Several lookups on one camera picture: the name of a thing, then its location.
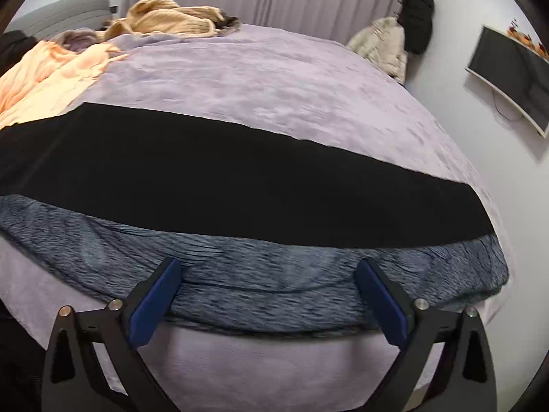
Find black jacket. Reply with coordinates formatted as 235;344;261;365
397;0;436;55

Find black pants with speckled lining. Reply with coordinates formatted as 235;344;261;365
0;103;511;337

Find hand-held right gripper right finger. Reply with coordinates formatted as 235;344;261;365
356;257;498;412

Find beige ribbed sweater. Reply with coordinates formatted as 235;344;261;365
96;0;224;41

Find cream puffer jacket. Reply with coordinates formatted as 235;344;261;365
347;16;408;84

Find wall-mounted television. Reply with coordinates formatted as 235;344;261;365
465;25;549;138

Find peach cloth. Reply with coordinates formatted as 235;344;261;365
0;41;129;129

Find dried flower decoration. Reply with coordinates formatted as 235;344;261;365
506;18;549;58

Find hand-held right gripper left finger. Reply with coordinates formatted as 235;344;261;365
42;257;183;412

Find grey padded chair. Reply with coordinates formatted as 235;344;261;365
4;0;116;41

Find grey taupe cloth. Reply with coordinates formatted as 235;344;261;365
56;28;106;51

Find brown grey cloth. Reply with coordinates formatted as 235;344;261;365
213;15;239;36

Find dark cloth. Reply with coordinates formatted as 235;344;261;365
0;30;40;79

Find black television cable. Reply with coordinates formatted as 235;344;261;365
492;90;522;122

